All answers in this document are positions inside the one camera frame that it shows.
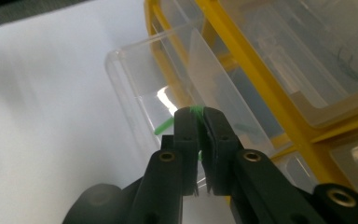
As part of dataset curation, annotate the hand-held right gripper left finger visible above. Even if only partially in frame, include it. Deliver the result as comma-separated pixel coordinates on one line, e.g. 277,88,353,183
127,106,200,224

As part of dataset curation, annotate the set of clear drawers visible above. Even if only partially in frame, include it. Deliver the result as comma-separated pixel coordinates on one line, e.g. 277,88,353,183
220,0,358,206

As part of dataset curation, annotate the clear plastic drawer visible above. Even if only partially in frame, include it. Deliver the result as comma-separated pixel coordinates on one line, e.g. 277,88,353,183
104,18,278,200

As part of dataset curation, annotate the yellow black drawer organizer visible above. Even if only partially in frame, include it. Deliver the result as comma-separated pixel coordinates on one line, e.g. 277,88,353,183
143,0,358,207

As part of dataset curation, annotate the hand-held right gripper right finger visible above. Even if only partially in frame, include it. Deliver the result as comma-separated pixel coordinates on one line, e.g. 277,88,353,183
200,106,327,224

